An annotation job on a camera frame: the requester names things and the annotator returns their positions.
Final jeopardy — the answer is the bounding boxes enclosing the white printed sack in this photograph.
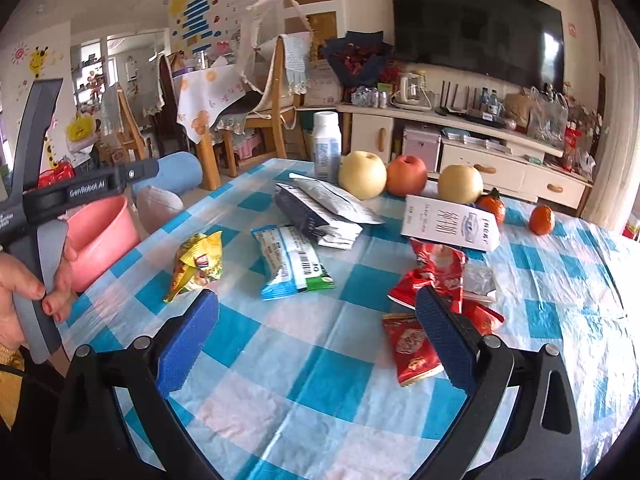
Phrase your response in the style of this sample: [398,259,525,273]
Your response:
[302,59,343,108]

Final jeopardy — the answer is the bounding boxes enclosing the person's left hand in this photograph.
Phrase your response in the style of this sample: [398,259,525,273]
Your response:
[0,237,79,351]

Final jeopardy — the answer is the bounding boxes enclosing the blue green snack packet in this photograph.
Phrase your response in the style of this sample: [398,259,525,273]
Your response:
[250,225,336,301]

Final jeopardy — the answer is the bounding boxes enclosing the clear plastic bags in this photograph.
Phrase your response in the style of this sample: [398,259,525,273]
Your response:
[525,85,571,148]

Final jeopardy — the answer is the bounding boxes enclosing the white grey pouch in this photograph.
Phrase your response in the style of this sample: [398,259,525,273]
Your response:
[289,172,385,226]

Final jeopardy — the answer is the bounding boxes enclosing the small red wrapper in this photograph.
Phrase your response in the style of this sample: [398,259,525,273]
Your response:
[462,300,506,336]

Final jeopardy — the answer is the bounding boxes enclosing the blue white checkered tablecloth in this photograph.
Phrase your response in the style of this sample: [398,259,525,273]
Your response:
[57,157,635,480]

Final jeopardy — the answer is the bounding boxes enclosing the wooden chair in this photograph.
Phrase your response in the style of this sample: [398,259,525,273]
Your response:
[196,35,313,191]

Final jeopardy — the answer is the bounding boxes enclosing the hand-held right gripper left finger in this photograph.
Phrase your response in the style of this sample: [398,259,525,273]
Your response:
[50,287,221,480]

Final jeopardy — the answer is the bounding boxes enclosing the yellow snack packet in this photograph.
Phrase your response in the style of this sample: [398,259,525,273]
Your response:
[164,231,224,303]

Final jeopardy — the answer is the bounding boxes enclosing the pink storage box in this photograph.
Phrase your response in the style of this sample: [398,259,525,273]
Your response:
[402,125,442,173]

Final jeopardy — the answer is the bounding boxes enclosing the dark wrapped flower bouquet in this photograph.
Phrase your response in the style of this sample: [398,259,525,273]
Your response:
[320,31,396,93]

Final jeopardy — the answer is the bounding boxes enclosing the black flat television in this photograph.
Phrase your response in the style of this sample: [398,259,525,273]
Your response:
[390,0,565,95]

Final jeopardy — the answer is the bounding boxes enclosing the white milk carton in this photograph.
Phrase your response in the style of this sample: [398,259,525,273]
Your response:
[400,194,501,253]

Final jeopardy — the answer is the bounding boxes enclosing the yellow apple right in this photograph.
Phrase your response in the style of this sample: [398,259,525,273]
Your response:
[438,164,484,206]

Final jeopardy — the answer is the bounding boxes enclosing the yellow hanging bag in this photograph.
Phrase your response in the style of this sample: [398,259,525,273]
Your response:
[66,112,96,153]

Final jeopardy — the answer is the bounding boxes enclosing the white electric kettle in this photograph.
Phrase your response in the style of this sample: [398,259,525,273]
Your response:
[390,72,434,111]

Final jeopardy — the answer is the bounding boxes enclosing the plain tangerine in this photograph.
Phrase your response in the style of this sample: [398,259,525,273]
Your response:
[529,204,556,236]

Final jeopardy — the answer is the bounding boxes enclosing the white bottle with cap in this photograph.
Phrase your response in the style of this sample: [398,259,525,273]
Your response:
[312,111,343,183]

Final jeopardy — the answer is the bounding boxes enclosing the tangerine with leaf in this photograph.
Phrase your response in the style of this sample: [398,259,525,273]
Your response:
[475,187,507,227]

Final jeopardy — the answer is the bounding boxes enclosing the pink plastic basin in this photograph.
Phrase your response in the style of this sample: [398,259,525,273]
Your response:
[64,195,142,295]

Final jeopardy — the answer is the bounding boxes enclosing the yellow apple left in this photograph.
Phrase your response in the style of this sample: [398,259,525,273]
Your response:
[338,150,388,201]

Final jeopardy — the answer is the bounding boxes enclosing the blue cushion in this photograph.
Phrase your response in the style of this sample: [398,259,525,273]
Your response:
[152,152,204,195]

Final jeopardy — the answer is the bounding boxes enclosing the grey printed carton packet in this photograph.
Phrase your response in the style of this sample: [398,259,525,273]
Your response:
[274,182,363,250]

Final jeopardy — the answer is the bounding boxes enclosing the cream television cabinet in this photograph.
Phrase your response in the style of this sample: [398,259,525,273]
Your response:
[336,102,594,218]

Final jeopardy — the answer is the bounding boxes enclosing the white cushion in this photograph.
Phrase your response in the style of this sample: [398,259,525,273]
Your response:
[137,185,185,232]

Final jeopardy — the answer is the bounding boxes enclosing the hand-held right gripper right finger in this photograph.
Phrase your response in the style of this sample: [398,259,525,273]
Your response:
[415,285,583,480]

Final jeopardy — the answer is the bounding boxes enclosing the red snack packet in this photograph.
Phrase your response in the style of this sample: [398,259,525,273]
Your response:
[389,239,468,313]
[382,312,445,387]

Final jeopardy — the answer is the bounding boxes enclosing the black router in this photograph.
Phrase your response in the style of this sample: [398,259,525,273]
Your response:
[434,80,482,117]

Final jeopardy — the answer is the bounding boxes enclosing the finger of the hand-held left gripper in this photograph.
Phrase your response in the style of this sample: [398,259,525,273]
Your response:
[112,158,161,187]

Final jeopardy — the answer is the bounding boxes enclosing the silver foil wrapper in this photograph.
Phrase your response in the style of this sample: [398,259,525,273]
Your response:
[462,262,499,304]

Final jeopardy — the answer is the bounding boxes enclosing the dining table with floral cloth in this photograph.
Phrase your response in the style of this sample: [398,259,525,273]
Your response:
[172,62,248,181]

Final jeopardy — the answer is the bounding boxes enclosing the yellow apple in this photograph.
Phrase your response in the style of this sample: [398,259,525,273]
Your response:
[338,150,388,201]
[438,164,484,206]

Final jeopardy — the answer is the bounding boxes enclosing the flat red snack packet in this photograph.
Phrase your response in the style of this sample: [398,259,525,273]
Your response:
[382,312,445,387]

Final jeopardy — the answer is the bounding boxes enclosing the red apple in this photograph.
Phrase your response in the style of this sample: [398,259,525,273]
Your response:
[386,155,429,198]

